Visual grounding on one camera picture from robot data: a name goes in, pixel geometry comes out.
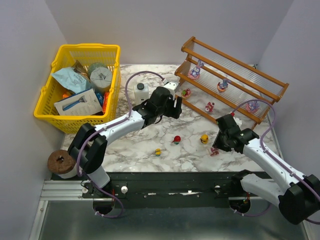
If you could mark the red white figure toy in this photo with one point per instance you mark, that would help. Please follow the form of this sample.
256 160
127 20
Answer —
213 151

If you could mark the red cap toy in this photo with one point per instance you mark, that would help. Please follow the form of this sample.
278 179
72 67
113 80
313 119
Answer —
176 140

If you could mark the orange box in basket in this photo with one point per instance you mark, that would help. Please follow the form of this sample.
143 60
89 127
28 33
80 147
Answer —
105 102

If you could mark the razor package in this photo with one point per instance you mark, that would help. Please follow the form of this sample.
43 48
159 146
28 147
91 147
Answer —
84 103

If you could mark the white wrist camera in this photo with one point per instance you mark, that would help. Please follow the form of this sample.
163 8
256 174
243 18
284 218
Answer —
172 86
236 119

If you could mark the yellow plastic basket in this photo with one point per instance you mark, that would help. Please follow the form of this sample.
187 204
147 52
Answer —
52 91

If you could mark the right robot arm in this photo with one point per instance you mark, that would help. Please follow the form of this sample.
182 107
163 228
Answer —
296 195

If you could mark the purple bunny pink donut toy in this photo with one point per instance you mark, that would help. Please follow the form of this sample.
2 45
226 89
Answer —
252 107

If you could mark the pink figure toy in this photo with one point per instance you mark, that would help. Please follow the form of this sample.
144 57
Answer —
209 107

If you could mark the wooden tiered shelf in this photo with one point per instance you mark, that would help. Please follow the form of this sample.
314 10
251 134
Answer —
247 84

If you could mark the yellow duck toy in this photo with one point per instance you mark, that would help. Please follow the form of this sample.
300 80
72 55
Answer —
204 139

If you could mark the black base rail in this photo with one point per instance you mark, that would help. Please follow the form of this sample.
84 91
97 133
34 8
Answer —
154 190

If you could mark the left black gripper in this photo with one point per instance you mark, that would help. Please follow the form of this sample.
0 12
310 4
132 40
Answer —
173 107

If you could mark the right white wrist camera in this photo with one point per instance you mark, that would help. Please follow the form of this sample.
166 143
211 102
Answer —
236 119

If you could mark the brown tape roll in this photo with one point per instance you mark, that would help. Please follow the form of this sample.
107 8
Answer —
62 164

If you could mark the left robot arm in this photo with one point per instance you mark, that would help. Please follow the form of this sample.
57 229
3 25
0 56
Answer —
90 142

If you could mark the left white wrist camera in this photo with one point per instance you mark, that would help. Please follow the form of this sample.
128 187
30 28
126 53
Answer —
172 86

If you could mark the purple bunny orange cup toy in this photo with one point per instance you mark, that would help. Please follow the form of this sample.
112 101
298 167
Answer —
223 85

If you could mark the blue pouch package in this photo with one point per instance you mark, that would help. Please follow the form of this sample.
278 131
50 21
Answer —
71 80

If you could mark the white bottle black cap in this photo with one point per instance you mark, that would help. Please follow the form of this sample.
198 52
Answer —
141 92

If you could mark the small yellow blue toy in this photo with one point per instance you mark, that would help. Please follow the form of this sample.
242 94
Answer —
158 152

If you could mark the green round container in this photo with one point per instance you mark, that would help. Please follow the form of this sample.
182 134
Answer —
94 66

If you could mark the grey roll in basket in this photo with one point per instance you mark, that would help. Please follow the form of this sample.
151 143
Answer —
101 79

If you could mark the purple bunny pink base toy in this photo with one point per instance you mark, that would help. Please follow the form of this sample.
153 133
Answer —
194 73

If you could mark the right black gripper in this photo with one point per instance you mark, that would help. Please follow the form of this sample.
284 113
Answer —
220 141

